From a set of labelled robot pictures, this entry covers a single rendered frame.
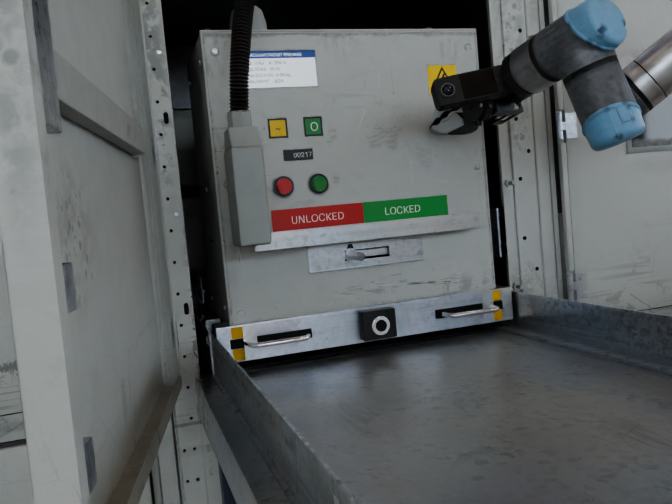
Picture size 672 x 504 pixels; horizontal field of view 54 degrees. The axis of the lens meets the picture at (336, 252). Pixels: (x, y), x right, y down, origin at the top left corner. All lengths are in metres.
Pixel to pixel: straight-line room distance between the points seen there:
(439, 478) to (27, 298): 0.38
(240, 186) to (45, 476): 0.58
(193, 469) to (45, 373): 0.69
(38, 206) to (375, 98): 0.79
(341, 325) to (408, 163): 0.30
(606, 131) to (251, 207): 0.50
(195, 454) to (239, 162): 0.47
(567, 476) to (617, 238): 0.81
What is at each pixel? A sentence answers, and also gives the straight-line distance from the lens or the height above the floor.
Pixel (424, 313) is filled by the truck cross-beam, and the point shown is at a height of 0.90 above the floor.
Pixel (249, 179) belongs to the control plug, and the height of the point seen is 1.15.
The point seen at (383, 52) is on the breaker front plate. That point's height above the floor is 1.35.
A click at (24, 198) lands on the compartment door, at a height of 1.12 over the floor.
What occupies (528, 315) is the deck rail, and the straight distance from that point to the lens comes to 1.24.
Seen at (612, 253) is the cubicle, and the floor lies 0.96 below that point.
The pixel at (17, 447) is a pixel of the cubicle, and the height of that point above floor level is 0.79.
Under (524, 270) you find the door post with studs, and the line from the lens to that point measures 1.29.
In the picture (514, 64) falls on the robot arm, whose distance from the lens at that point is 1.04.
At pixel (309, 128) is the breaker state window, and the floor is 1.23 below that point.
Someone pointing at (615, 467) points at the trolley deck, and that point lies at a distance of 0.67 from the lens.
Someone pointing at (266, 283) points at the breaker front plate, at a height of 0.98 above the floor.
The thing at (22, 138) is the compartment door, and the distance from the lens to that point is 0.47.
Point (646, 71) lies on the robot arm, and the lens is 1.10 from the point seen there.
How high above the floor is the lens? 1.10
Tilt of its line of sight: 4 degrees down
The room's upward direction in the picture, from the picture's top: 5 degrees counter-clockwise
